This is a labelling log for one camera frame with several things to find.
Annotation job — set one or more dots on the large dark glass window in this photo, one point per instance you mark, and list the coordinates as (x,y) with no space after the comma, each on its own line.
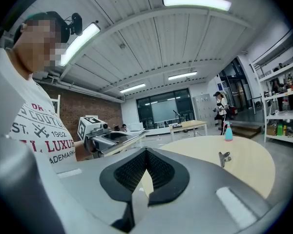
(164,106)

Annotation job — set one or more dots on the person's head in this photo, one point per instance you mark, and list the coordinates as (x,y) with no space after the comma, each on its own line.
(39,41)

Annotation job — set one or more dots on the white chair frame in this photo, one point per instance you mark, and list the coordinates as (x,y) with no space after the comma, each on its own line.
(56,106)

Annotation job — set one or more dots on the person's left forearm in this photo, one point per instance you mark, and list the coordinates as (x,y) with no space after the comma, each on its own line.
(80,151)

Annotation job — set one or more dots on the black stand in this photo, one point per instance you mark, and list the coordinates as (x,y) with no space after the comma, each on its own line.
(177,116)

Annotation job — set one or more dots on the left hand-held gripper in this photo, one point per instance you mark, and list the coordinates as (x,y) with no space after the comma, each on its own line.
(92,130)

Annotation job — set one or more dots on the blue spray bottle pink trigger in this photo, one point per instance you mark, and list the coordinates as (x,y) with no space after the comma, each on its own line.
(228,131)

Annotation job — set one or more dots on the cardboard box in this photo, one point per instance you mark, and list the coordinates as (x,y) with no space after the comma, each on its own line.
(271,130)

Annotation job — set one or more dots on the silver metal object clip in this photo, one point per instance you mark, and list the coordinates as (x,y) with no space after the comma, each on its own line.
(224,158)

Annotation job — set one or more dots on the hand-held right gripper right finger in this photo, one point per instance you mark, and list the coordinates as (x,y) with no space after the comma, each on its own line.
(200,179)

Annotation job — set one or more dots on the grey metal lockers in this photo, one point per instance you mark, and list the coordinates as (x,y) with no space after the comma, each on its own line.
(203,110)

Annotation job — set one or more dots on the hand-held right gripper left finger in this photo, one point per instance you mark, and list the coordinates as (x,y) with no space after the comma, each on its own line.
(88,179)

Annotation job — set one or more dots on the person's left hand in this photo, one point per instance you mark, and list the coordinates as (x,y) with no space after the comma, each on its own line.
(90,149)

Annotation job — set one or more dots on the wooden table white legs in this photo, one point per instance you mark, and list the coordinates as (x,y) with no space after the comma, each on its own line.
(188,125)

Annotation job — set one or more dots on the black head-mounted camera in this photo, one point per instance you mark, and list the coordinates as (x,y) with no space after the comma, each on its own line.
(74,23)

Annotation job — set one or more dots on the green bottle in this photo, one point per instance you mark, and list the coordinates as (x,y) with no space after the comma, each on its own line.
(280,129)

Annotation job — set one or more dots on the wooden steps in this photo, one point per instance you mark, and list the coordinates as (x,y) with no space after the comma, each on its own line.
(245,130)

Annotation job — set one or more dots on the person's white printed t-shirt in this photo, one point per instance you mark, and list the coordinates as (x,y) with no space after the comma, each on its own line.
(34,121)

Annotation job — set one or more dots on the long ceiling light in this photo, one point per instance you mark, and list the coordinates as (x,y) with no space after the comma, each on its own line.
(182,75)
(79,44)
(195,0)
(132,88)

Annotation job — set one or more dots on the white metal shelf rack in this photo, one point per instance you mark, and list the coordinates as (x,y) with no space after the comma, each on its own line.
(283,94)

